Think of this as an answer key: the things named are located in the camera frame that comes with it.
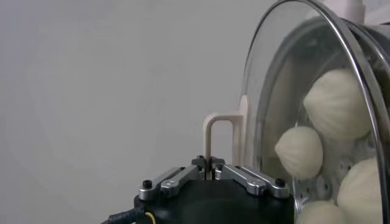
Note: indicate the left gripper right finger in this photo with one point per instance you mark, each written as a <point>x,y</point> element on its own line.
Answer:
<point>250,182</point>

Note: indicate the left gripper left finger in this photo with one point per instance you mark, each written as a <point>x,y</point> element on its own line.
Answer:
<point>173,182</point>

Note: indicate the white steamed baozi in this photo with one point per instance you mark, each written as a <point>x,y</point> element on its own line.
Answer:
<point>335,103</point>
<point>320,213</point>
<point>300,152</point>
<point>362,191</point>

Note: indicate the steel perforated steamer basket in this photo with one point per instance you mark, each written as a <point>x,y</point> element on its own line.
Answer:
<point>379,42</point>

